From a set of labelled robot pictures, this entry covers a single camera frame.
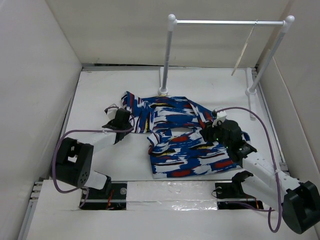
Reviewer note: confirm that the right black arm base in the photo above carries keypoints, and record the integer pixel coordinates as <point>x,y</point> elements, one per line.
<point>230,195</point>

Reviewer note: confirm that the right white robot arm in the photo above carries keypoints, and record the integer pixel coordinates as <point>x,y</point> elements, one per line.
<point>298,203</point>

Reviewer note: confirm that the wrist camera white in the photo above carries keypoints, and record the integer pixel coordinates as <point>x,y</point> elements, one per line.
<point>110,111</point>
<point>219,116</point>

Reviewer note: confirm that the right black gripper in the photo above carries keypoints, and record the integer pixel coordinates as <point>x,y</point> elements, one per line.
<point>206,132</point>

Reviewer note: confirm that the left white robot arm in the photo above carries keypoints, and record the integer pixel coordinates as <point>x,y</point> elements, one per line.
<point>73,155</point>

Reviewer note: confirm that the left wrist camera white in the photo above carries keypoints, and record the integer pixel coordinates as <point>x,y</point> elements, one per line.
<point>110,111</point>

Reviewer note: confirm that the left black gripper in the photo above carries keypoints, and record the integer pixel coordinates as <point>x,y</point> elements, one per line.
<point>128,126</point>

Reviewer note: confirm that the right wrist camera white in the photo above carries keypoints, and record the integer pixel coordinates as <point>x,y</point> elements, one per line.
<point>219,116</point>

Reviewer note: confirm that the blue patterned trousers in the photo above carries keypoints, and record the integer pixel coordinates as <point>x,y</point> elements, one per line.
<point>176,146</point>

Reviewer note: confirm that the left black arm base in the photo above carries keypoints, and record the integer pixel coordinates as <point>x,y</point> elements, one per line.
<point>112,197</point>

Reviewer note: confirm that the cream plastic clothes hanger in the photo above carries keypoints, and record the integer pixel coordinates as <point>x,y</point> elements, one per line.
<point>244,48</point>

